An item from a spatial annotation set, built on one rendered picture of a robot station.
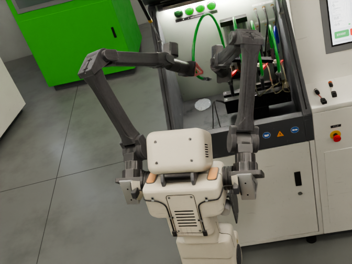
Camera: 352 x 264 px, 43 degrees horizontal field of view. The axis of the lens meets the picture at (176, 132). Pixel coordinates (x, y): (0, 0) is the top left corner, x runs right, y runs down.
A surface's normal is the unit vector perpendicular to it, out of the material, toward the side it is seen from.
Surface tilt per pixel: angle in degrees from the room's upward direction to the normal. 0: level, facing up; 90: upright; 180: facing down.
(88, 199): 0
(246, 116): 66
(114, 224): 0
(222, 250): 82
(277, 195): 90
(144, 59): 76
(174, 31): 90
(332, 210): 90
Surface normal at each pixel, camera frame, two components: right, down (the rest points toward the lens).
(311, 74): -0.07, 0.40
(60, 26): -0.04, 0.60
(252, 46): 0.12, 0.15
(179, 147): -0.31, -0.07
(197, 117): -0.25, -0.78
